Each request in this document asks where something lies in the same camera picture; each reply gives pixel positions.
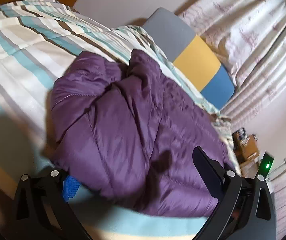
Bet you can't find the grey yellow blue headboard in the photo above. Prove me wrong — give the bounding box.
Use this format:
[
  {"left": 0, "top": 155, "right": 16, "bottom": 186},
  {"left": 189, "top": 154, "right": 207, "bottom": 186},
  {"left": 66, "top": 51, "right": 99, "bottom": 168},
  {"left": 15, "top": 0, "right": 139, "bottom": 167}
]
[{"left": 142, "top": 8, "right": 235, "bottom": 110}]

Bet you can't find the white patterned curtain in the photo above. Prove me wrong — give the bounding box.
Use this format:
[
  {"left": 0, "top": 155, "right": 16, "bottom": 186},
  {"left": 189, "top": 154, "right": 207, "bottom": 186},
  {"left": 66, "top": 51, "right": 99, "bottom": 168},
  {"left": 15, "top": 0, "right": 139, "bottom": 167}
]
[{"left": 180, "top": 0, "right": 286, "bottom": 130}]

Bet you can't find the striped bed quilt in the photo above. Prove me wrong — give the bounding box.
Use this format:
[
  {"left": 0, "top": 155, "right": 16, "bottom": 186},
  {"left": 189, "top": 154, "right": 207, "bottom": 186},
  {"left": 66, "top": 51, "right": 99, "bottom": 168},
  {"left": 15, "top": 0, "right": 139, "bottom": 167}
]
[{"left": 0, "top": 0, "right": 239, "bottom": 239}]

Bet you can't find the purple puffer jacket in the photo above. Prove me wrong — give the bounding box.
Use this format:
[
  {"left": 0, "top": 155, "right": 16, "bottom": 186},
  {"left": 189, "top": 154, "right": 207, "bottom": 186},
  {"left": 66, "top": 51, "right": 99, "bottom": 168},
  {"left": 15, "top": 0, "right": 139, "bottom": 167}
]
[{"left": 51, "top": 49, "right": 230, "bottom": 217}]

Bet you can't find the wooden desk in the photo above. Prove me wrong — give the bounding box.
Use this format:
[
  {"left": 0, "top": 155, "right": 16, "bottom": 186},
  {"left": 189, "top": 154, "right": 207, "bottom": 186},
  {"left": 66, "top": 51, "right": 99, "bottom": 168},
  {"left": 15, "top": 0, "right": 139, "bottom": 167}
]
[{"left": 232, "top": 128, "right": 260, "bottom": 167}]

